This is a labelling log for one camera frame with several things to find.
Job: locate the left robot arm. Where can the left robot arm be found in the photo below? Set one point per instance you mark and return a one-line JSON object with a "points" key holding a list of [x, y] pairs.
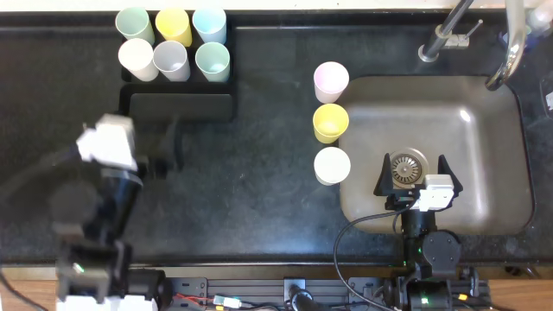
{"points": [[110, 203]]}

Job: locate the yellow cup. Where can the yellow cup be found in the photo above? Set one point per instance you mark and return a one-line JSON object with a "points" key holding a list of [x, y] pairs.
{"points": [[330, 121], [173, 23]]}

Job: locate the green cup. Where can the green cup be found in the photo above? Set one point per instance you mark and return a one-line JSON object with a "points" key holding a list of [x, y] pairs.
{"points": [[133, 22], [212, 59]]}

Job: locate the steel sink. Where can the steel sink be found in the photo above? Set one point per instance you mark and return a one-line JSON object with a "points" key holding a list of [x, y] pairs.
{"points": [[479, 151]]}

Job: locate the blue cup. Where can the blue cup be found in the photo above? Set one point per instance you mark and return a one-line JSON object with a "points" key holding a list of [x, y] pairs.
{"points": [[209, 22]]}

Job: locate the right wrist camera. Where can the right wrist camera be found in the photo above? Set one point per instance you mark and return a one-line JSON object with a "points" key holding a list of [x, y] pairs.
{"points": [[436, 192]]}

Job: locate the white cup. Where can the white cup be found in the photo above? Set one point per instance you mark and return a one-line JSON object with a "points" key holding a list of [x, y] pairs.
{"points": [[136, 56], [332, 165]]}

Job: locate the black tray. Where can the black tray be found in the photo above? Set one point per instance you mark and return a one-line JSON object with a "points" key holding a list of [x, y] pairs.
{"points": [[181, 105]]}

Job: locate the steel tap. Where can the steel tap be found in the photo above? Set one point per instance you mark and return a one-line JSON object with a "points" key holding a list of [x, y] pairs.
{"points": [[514, 47]]}

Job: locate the grey cup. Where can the grey cup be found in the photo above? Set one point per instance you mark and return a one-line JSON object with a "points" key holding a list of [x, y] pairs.
{"points": [[170, 58]]}

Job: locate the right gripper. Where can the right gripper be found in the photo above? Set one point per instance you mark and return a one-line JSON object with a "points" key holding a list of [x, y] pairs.
{"points": [[399, 201]]}

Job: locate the pink cup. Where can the pink cup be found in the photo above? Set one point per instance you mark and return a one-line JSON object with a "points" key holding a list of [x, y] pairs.
{"points": [[330, 78]]}

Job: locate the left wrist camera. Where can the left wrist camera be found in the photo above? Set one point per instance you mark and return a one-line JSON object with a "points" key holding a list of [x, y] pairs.
{"points": [[110, 140]]}

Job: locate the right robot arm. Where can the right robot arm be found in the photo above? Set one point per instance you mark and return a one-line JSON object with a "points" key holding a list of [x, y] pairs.
{"points": [[440, 252]]}

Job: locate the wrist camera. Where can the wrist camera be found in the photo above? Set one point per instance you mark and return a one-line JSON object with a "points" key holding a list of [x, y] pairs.
{"points": [[436, 192], [110, 140]]}

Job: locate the mounting rail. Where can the mounting rail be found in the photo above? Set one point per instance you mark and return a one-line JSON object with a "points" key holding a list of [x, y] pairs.
{"points": [[259, 291]]}

